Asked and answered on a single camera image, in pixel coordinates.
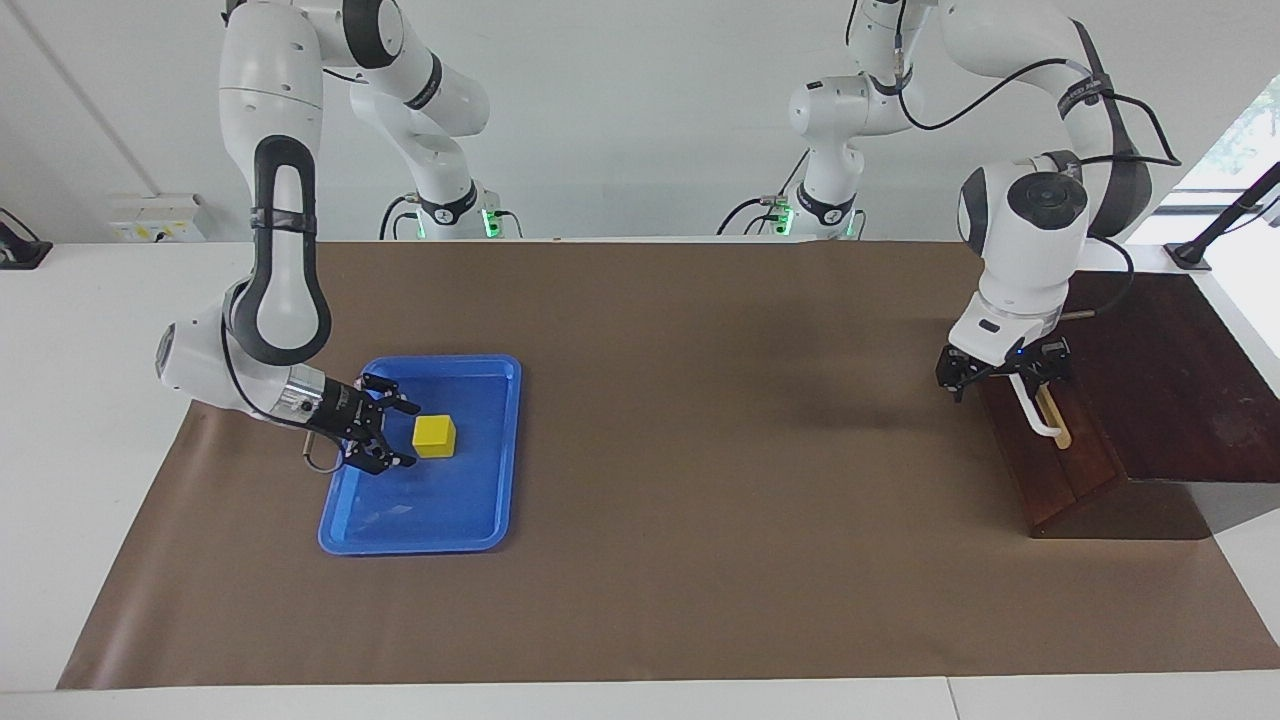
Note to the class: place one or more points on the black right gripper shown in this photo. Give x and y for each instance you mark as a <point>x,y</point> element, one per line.
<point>347,412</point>

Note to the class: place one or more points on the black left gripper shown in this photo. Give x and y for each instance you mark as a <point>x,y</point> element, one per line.
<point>1002,368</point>

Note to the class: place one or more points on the yellow cube block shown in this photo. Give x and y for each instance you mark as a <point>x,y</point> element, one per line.
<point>435,437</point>

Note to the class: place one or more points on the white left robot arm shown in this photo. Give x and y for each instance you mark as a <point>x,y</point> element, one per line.
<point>1030,250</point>

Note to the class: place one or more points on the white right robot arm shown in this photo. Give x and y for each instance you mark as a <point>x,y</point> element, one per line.
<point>270,100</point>

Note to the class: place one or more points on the blue plastic tray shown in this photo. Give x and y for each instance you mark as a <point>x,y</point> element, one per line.
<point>450,510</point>

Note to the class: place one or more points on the dark wooden cabinet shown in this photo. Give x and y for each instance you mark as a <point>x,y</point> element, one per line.
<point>1180,400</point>

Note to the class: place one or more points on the black pole stand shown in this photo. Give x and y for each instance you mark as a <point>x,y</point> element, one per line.
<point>1225,215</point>

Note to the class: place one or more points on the brown table mat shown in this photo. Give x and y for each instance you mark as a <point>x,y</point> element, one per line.
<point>700,500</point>

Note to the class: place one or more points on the small black stand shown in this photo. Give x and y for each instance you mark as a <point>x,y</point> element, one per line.
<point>25,255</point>

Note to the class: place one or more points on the white wall outlet box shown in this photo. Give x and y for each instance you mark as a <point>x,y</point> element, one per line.
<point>150,230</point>

